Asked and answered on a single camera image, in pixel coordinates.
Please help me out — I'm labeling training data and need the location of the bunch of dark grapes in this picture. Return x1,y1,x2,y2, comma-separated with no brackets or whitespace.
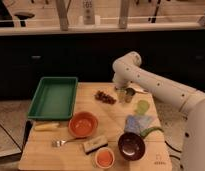
95,91,116,105

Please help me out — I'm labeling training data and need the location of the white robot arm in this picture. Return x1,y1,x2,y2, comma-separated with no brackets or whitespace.
112,51,205,171

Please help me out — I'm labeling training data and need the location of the orange red bowl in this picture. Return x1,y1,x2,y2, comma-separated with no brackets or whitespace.
68,112,98,138

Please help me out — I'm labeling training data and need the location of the dark maroon bowl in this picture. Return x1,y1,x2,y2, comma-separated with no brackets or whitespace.
118,132,145,161

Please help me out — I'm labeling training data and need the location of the metal measuring cup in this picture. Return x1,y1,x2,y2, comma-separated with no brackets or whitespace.
125,88,135,103

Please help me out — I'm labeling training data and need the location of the light green cup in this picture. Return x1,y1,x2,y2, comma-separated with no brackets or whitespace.
135,100,150,115

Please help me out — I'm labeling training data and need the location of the blue cloth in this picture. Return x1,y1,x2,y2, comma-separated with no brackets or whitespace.
124,115,154,135

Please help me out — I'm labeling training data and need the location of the green curved toy vegetable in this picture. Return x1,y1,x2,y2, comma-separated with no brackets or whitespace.
140,126,164,139

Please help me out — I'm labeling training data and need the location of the sponge block with dark base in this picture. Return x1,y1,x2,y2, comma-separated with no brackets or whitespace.
83,136,108,154

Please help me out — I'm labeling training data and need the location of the green plastic tray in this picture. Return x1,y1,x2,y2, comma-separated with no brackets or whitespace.
28,77,78,121

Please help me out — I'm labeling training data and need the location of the small white orange cup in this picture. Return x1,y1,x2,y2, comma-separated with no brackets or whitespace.
95,147,114,169

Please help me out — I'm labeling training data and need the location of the silver fork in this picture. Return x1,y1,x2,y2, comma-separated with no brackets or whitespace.
51,138,85,147

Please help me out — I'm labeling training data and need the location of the white remote-like device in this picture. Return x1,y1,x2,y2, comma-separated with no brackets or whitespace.
82,0,95,25

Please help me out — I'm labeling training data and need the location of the black stool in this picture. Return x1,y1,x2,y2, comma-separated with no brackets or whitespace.
15,12,34,27

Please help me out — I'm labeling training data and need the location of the white handled utensil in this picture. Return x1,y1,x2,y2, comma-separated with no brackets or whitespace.
114,85,151,95

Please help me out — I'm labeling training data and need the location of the black cable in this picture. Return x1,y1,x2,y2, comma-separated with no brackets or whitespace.
164,139,182,163

